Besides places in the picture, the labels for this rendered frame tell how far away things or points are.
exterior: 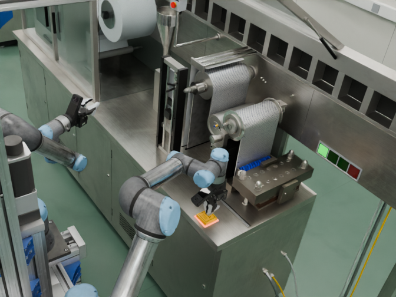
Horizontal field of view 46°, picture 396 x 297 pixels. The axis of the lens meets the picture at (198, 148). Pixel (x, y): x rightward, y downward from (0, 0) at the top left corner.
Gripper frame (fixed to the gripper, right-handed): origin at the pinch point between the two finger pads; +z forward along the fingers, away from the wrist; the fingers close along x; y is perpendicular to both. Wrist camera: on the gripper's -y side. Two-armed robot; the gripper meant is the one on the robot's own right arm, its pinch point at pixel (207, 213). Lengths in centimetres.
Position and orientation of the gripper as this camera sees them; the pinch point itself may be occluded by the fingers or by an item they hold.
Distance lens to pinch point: 217.2
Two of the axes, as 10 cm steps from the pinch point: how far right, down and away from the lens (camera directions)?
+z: -1.0, 8.0, 6.0
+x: -6.0, -5.3, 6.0
